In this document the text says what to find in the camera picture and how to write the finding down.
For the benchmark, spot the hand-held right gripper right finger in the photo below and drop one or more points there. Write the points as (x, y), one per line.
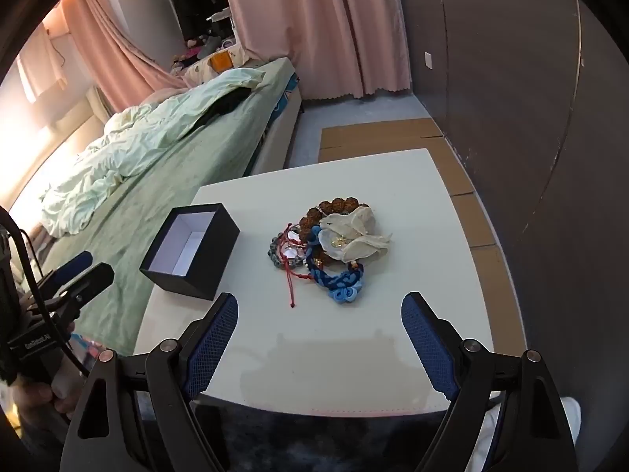
(427, 349)

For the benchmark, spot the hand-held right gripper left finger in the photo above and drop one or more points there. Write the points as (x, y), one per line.
(216, 344)

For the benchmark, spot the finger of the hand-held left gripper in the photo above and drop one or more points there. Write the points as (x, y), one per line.
(86, 282)
(73, 261)

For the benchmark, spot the black jewelry box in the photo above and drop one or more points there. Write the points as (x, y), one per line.
(221, 250)

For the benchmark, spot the cream flower hair clip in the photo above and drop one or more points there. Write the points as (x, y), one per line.
(358, 246)

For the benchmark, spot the person's left hand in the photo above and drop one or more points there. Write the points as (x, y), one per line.
(32, 396)

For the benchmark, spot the bed with green sheet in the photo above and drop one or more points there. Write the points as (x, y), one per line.
(147, 206)

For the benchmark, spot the pale green duvet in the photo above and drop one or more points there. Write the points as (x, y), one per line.
(123, 157)

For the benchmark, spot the white padded headboard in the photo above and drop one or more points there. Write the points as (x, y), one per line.
(98, 103)

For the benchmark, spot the white cloth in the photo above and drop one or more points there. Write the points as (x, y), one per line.
(572, 418)

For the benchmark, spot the pale pink hanging cloth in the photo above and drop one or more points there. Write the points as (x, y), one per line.
(42, 69)

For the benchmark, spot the black garment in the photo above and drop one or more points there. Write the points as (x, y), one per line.
(226, 103)

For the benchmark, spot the draped pink curtain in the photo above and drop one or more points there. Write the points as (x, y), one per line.
(108, 44)

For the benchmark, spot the white table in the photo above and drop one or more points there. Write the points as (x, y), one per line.
(383, 132)

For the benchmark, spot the pile of plush toys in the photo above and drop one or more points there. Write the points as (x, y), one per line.
(194, 54)

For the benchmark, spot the blue printed bed sheet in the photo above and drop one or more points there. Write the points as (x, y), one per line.
(287, 93)

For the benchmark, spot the cream printed pillow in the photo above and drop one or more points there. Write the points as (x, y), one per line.
(245, 56)

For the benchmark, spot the wide pink curtain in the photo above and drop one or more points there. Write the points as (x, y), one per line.
(319, 24)

